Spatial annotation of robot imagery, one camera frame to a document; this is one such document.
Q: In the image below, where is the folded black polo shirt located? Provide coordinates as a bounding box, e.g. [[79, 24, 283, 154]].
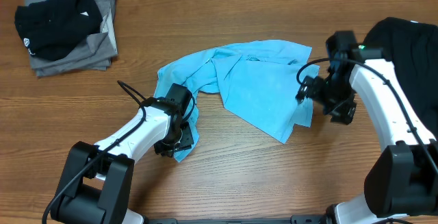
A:
[[14, 0, 103, 61]]

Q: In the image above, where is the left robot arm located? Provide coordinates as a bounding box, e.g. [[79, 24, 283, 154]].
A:
[[42, 82, 195, 224]]

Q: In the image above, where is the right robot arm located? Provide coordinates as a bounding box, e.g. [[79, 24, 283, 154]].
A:
[[292, 31, 437, 224]]

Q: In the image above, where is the folded grey garment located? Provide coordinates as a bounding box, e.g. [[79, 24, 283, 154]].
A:
[[25, 0, 118, 77]]

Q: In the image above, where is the light blue t-shirt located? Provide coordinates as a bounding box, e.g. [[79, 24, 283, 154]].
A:
[[154, 40, 319, 143]]

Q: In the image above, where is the black garment at right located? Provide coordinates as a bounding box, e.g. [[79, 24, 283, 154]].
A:
[[363, 17, 437, 136]]

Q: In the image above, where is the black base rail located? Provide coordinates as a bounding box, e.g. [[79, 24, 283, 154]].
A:
[[145, 214, 333, 224]]

